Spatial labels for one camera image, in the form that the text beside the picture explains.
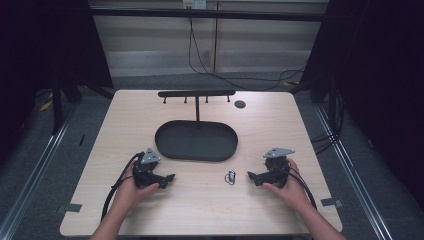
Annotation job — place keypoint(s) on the black horizontal metal bar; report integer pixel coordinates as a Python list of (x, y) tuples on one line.
[(206, 14)]

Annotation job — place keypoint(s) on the grey tape strip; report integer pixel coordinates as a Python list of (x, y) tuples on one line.
[(331, 202), (70, 208)]

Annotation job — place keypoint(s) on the black hook stand with tray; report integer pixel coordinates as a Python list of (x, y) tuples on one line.
[(196, 141)]

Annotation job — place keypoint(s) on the person's left hand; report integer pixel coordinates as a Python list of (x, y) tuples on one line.
[(130, 195)]

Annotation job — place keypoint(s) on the round black table grommet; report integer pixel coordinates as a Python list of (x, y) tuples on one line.
[(240, 104)]

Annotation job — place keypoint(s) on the person's right hand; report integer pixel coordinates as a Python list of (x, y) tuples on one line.
[(293, 191)]

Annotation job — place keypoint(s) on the dark curtain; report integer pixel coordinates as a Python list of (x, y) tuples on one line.
[(46, 46), (376, 83)]

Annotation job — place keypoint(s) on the thin vertical pole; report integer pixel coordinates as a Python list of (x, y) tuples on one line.
[(216, 40)]

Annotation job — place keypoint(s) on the white wall socket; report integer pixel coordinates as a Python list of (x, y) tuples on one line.
[(194, 4)]

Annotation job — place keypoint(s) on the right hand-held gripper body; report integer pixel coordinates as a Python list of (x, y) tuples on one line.
[(276, 168)]

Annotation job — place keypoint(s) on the small black floor tape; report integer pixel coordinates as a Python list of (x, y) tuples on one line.
[(82, 140)]

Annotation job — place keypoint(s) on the metal floor rail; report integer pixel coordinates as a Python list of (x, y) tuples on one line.
[(356, 180), (31, 180)]

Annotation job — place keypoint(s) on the black metal stand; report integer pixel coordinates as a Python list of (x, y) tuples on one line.
[(57, 106)]

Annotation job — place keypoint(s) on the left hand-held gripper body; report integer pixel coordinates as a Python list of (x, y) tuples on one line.
[(145, 168)]

